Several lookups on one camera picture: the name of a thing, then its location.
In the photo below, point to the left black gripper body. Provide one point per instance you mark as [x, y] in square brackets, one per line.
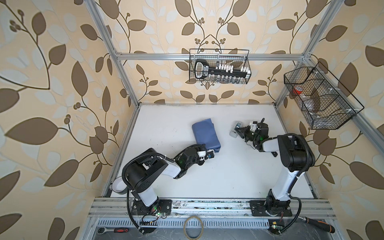
[196, 159]

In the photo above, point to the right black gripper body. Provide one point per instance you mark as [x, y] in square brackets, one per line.
[250, 135]

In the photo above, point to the grey tape dispenser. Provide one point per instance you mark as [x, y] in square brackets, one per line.
[233, 132]

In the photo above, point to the light blue wrapping paper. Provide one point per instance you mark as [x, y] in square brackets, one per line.
[205, 134]

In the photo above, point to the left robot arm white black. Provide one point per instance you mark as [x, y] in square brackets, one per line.
[141, 172]

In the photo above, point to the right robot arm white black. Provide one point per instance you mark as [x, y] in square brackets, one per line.
[295, 154]

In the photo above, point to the black socket set holder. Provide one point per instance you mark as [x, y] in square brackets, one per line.
[202, 70]

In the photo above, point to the clear tape roll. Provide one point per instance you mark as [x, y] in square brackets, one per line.
[193, 222]

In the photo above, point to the white tape roll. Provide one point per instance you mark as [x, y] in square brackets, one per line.
[119, 187]

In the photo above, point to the orange black screwdriver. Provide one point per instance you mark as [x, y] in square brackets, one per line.
[318, 224]

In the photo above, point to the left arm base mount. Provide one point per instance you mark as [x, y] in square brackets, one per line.
[160, 208]

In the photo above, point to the back black wire basket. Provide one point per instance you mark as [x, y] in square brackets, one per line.
[237, 58]

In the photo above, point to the black wire basket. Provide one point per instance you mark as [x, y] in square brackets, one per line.
[326, 103]
[237, 58]

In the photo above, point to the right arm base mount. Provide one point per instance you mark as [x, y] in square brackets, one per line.
[266, 208]

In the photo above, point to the right black wire basket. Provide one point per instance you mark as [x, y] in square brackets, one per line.
[326, 103]

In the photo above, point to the aluminium mounting rail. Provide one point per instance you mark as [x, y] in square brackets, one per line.
[184, 207]

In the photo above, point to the ratchet wrench red handle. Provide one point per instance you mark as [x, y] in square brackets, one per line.
[103, 230]

